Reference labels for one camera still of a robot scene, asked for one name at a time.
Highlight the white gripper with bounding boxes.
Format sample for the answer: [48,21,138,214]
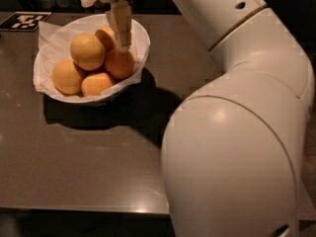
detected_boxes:
[80,0,131,52]

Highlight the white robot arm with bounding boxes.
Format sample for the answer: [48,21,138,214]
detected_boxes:
[161,0,315,237]

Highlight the back orange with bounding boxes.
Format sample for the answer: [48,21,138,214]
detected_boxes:
[95,26,117,52]

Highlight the orange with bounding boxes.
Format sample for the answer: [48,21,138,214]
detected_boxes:
[95,26,117,52]
[51,59,86,95]
[81,72,116,96]
[104,48,135,80]
[70,33,105,71]

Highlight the top left orange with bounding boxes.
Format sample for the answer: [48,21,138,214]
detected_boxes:
[70,33,105,71]

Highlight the right orange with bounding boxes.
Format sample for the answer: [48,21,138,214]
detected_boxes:
[104,48,135,80]

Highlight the white bowl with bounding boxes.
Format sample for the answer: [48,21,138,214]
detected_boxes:
[34,13,152,105]

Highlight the bottom front orange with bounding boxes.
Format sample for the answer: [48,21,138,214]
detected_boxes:
[81,72,116,96]

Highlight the left front orange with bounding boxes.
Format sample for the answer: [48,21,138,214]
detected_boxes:
[51,59,86,95]

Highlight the white paper liner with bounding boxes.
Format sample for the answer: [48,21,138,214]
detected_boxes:
[33,18,147,101]

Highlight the black white fiducial marker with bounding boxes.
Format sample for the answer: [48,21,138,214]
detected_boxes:
[0,12,51,32]

